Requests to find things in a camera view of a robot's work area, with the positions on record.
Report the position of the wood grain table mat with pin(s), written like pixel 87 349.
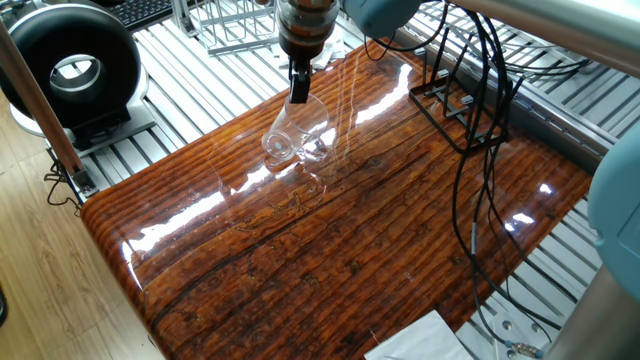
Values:
pixel 300 260

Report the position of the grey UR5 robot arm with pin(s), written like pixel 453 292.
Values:
pixel 550 25

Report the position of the white paper sheet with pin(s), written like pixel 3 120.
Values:
pixel 420 342

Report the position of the black keyboard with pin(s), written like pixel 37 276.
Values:
pixel 142 12

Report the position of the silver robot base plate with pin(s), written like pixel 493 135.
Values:
pixel 515 337

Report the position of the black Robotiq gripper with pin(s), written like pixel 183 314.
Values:
pixel 306 37

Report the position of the clear glass cup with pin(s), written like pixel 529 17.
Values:
pixel 297 130

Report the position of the brown frame post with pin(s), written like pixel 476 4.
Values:
pixel 35 100

